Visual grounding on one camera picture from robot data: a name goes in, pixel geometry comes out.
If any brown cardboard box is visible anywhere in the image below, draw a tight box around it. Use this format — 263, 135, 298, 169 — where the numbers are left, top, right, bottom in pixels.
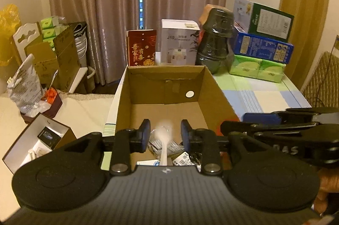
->
115, 65, 240, 162

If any beige shiny curtain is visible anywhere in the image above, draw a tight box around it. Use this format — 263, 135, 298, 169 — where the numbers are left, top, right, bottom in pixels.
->
48, 0, 231, 85

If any dark wrapped bowl stack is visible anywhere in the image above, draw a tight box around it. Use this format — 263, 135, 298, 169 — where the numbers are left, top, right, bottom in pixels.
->
195, 4, 236, 75

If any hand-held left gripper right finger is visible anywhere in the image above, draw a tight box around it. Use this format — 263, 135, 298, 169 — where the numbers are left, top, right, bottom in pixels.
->
181, 119, 268, 176

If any yellow plastic bag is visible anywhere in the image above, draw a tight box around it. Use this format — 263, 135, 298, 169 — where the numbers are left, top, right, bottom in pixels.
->
0, 4, 22, 67

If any green white printed box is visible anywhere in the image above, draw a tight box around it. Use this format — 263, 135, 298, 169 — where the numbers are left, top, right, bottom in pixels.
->
233, 0, 295, 43

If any tall brown carton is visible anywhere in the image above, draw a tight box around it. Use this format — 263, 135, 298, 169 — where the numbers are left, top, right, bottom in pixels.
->
25, 26, 81, 92

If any person's right hand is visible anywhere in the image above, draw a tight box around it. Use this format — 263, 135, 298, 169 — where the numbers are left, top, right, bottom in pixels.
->
314, 169, 339, 217

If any clear bag with spoon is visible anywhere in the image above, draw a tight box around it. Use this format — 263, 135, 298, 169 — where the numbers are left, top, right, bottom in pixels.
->
148, 132, 186, 160

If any dark red small box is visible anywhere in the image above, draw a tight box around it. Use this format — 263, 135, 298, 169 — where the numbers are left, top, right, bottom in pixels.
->
20, 86, 63, 124

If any blue printed box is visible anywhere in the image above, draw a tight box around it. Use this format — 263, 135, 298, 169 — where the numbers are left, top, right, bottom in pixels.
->
233, 29, 294, 64

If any dark key ring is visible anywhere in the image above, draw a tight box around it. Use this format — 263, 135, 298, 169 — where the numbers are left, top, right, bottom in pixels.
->
189, 151, 203, 165

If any small green tissue pack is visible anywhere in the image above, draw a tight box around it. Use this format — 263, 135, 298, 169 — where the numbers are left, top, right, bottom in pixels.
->
43, 38, 58, 50
40, 16, 60, 29
42, 28, 63, 40

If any white plastic spoon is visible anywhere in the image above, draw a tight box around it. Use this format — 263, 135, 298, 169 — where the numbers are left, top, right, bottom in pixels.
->
155, 119, 174, 166

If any white barcode tag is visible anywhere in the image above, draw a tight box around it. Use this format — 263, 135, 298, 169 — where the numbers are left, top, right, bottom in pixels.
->
172, 151, 197, 166

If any red gift box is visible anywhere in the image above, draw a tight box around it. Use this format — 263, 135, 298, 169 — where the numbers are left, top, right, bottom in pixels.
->
126, 28, 157, 67

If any open white lined box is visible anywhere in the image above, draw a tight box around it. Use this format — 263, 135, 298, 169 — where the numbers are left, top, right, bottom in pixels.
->
2, 113, 78, 176

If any large green tissue pack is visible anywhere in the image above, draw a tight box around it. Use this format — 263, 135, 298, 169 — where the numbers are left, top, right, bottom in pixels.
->
229, 55, 287, 83

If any white crumpled bag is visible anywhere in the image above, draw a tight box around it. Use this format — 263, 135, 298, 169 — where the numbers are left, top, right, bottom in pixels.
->
7, 53, 44, 112

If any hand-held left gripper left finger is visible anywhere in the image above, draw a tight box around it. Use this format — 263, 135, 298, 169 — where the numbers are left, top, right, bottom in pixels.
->
64, 119, 151, 176

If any white appliance box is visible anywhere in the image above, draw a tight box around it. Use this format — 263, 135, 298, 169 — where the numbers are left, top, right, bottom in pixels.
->
160, 19, 201, 66

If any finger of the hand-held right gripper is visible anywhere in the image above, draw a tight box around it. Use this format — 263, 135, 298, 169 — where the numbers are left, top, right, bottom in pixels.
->
243, 107, 339, 124
220, 121, 322, 140

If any white cardboard hang card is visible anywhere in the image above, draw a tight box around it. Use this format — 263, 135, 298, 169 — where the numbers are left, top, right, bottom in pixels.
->
12, 22, 43, 67

